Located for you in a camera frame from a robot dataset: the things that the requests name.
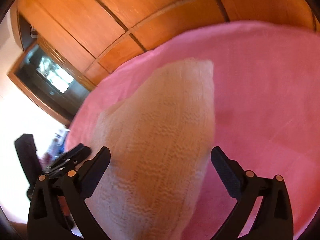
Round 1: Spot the cream knitted sweater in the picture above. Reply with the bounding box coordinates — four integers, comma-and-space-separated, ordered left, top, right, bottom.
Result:
86, 59, 215, 239

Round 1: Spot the dark doorway with window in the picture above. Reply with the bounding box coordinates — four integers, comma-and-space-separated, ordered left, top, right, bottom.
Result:
8, 12, 92, 126

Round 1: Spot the wooden panelled wardrobe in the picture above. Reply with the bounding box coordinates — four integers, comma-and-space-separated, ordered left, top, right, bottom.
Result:
12, 0, 319, 90

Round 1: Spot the pink bed blanket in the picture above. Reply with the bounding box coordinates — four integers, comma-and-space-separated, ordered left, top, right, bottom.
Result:
66, 22, 319, 238

